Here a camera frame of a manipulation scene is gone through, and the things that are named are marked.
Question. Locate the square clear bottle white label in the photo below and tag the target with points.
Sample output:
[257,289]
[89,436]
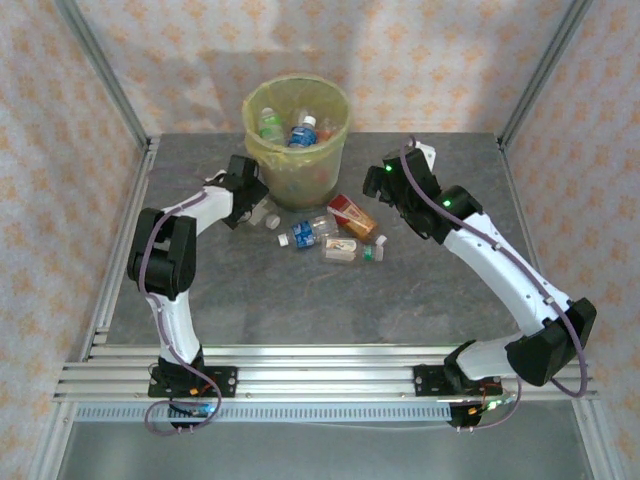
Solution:
[262,216]

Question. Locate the amber tea bottle red label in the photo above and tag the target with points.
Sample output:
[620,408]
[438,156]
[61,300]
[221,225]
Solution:
[355,217]

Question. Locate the blue label water bottle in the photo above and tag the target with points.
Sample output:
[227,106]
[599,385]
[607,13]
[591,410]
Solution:
[306,234]
[302,136]

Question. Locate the green label clear bottle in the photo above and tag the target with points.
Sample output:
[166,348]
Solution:
[271,126]

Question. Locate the clear bottle white orange label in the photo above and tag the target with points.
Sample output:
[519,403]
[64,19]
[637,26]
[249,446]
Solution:
[344,247]

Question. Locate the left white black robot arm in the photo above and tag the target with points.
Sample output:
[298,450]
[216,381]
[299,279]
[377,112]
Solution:
[175,320]

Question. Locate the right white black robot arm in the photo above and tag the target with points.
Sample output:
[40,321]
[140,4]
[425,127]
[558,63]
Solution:
[505,270]

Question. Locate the green mesh waste bin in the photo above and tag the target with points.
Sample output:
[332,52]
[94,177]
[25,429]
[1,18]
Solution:
[300,185]

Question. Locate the yellow plastic bin liner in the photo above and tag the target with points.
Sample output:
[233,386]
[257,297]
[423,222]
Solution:
[280,157]

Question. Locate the left small circuit board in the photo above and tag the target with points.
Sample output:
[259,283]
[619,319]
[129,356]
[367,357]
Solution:
[202,411]

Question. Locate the small circuit board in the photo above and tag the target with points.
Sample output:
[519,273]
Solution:
[202,411]
[492,405]

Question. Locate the right small circuit board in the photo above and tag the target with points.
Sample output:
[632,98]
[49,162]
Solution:
[492,405]

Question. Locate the left aluminium side rail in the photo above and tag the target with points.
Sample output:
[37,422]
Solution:
[137,200]

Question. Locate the aluminium side rail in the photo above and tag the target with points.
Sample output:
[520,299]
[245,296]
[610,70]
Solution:
[137,200]
[522,210]

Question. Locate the right aluminium side rail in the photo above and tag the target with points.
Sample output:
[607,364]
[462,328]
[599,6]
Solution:
[522,210]

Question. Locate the aluminium table edge rail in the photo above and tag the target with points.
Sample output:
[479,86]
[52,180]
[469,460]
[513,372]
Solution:
[325,351]

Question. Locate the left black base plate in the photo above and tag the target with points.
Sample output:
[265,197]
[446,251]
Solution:
[225,382]

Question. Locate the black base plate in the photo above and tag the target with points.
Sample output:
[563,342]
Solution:
[225,382]
[425,380]

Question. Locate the left aluminium frame post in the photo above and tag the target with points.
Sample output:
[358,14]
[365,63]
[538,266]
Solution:
[102,65]

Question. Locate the aluminium frame post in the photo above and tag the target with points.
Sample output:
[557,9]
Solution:
[102,65]
[546,65]

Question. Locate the right aluminium frame post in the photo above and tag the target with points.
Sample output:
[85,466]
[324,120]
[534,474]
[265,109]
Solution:
[546,65]

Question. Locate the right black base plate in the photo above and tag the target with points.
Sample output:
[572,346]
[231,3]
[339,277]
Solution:
[425,380]

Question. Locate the left lower frame leg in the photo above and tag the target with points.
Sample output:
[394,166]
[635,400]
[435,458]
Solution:
[52,445]

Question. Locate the frame leg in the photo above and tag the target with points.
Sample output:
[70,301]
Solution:
[597,445]
[52,445]

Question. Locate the right lower frame leg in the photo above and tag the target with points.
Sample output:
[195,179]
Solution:
[597,445]

